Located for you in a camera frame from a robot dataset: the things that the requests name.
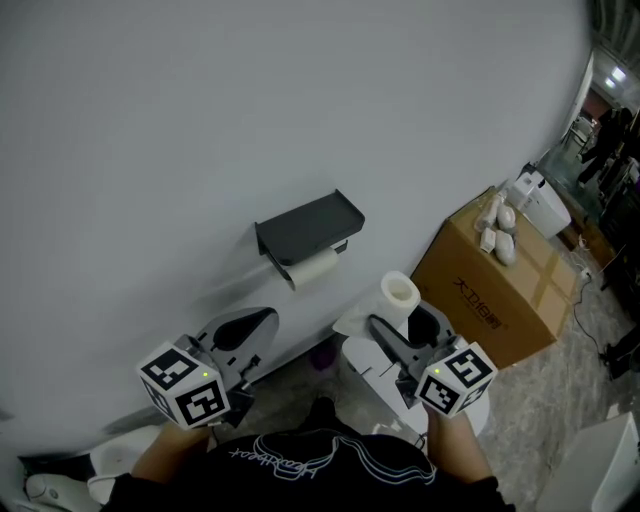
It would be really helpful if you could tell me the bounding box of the black floor cable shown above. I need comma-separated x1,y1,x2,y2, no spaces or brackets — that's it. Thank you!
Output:
572,272,616,351

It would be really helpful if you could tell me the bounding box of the person's left forearm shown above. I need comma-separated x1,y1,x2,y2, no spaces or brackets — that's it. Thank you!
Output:
130,423,211,484

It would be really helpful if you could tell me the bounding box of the person's black printed shirt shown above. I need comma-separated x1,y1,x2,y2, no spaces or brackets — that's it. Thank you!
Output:
99,432,516,512

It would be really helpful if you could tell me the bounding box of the hung white paper roll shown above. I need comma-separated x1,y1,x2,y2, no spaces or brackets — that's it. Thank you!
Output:
288,248,340,291

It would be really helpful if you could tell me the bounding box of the white smart toilet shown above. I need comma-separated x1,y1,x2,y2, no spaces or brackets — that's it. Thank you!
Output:
342,319,490,451

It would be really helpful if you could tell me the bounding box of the plastic wrapped white tube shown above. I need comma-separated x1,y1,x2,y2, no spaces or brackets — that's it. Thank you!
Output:
472,194,504,231

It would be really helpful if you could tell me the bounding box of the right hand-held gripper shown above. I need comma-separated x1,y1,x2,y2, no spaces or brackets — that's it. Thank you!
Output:
368,305,497,419

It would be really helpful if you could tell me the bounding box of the white cabinet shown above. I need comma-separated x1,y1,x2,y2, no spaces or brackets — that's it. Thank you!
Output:
542,412,640,512

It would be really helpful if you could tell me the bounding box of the white toilet with open seat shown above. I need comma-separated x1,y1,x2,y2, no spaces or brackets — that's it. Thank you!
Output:
89,424,161,504

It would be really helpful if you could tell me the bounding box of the person's right forearm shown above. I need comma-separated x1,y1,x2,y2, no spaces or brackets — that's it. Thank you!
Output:
427,412,494,484

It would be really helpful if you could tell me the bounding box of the black wall shelf holder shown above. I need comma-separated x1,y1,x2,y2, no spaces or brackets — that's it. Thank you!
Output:
254,188,366,291

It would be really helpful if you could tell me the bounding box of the black equipment rack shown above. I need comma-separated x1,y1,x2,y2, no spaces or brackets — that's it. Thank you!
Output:
597,154,640,381

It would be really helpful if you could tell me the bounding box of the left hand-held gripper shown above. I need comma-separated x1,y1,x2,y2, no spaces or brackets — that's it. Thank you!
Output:
136,307,279,430

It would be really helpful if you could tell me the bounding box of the person's black trouser leg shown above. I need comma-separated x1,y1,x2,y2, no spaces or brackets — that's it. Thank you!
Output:
309,397,337,437

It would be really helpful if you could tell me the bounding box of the white appliance on box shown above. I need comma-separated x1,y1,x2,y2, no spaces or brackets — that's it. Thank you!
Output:
505,169,572,240

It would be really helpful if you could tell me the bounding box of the white toilet paper roll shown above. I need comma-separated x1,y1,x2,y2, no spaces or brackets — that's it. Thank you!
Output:
332,270,421,339

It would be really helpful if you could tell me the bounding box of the brown cardboard box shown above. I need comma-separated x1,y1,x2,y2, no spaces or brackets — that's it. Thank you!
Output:
409,187,580,371

